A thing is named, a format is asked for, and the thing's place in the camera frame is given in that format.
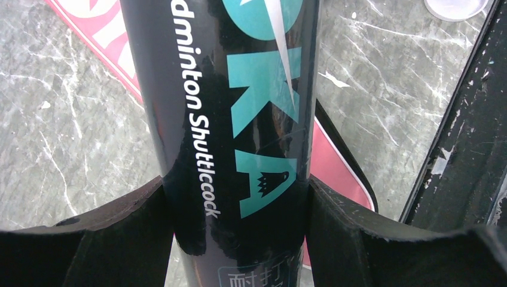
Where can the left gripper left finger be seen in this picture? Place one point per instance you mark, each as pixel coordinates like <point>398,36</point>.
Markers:
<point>126,242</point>

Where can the black shuttlecock tube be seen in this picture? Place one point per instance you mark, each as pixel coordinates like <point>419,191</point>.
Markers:
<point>228,91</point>

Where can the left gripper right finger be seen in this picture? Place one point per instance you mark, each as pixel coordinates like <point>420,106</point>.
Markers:
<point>350,245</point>

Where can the clear tube lid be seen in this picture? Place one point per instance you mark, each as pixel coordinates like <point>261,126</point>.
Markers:
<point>455,10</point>

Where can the pink racket bag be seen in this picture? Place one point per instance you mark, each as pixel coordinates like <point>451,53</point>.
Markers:
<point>100,24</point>

